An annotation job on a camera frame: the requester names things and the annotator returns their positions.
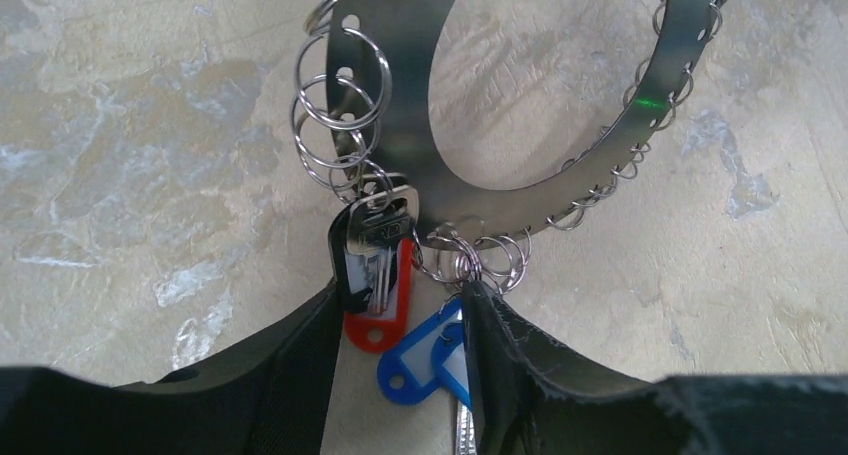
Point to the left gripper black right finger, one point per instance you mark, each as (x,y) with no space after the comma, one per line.
(532,394)

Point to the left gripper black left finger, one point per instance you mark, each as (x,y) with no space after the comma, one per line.
(267,394)

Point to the large keyring with keys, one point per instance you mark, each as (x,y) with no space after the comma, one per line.
(373,95)

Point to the red plastic key tag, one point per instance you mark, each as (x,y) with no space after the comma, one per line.
(376,333)

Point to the blue plastic key tag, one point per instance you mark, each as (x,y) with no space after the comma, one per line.
(404,373)

